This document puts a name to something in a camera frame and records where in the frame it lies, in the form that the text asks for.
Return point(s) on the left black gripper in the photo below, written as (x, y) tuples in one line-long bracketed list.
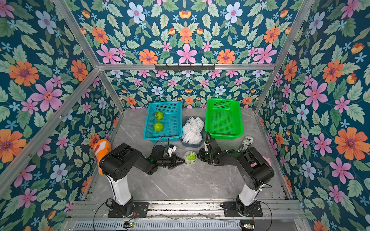
[(173, 160)]

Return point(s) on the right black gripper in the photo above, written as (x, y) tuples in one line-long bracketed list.
[(208, 154)]

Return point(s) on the green custard apple front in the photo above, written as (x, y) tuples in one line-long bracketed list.
[(191, 157)]

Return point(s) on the green custard apple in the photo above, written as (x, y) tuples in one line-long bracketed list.
[(191, 157), (159, 115), (158, 127)]

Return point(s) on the white foam net sleeve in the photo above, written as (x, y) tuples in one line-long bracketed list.
[(189, 162)]

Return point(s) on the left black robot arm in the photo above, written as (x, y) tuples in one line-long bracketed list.
[(116, 163)]

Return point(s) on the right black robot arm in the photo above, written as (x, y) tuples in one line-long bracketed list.
[(253, 168)]

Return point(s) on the white foam net back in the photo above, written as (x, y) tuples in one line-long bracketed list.
[(195, 125)]

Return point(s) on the green custard apple middle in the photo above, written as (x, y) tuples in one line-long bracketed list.
[(158, 127)]

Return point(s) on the green custard apple back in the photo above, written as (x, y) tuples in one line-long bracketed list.
[(159, 115)]

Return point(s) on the teal plastic basket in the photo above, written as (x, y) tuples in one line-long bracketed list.
[(172, 121)]

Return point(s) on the green plastic basket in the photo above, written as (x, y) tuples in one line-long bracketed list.
[(223, 119)]

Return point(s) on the patterned black white can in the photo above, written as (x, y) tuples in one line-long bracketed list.
[(246, 143)]

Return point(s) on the pink alarm clock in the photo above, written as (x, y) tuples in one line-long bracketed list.
[(267, 160)]

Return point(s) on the orange clownfish plush toy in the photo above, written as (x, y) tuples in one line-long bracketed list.
[(101, 149)]

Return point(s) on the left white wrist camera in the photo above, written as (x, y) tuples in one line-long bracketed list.
[(171, 149)]

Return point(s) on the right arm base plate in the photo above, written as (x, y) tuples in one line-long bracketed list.
[(237, 209)]

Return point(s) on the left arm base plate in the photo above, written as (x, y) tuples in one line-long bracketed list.
[(130, 210)]

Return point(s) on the black hook rail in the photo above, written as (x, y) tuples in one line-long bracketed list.
[(185, 67)]

